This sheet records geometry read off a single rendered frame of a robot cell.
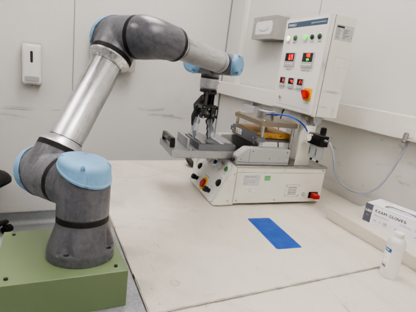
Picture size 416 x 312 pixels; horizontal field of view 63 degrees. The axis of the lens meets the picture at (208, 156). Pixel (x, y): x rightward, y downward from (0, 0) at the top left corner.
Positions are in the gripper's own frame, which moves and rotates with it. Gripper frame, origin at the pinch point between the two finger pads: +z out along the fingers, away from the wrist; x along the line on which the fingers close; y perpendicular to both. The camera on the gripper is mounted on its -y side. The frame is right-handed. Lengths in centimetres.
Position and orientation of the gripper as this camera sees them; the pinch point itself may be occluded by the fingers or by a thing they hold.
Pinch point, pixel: (200, 135)
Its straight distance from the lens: 146.7
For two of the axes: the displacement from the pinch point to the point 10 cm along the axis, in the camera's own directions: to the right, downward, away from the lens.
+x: 9.3, 0.3, 3.6
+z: -1.3, 9.6, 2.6
